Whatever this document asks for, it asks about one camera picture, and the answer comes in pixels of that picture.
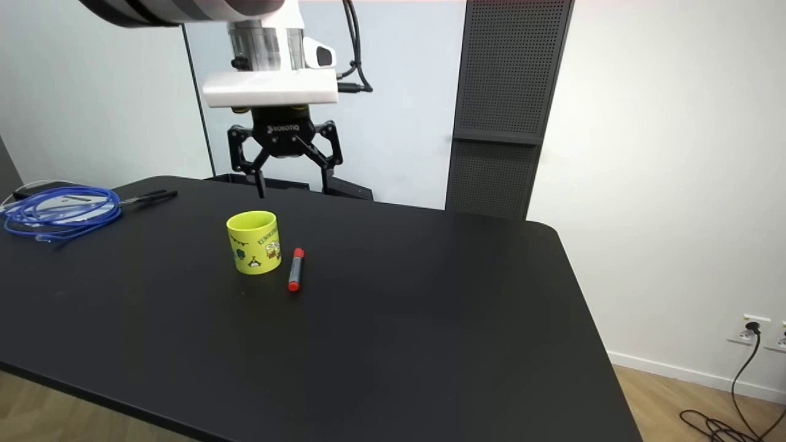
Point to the black pen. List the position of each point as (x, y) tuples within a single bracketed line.
[(152, 198)]

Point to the white wall power outlet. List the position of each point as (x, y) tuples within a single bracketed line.
[(779, 335), (750, 330)]

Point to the white baseboard strip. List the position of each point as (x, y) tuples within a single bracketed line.
[(697, 376)]

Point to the white whiteboard panel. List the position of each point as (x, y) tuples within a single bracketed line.
[(410, 82)]

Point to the narrow black chair back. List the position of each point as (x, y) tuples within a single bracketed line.
[(353, 189)]

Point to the marker with orange caps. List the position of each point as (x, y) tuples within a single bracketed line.
[(297, 270)]

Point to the white wrist mount plate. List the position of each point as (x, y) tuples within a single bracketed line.
[(272, 86)]

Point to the dark grey perforated pillar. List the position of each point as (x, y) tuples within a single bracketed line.
[(507, 82)]

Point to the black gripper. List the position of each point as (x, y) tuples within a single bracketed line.
[(283, 130)]

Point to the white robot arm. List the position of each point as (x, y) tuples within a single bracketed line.
[(261, 39)]

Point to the yellow smiley face mug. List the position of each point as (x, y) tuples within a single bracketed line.
[(254, 246)]

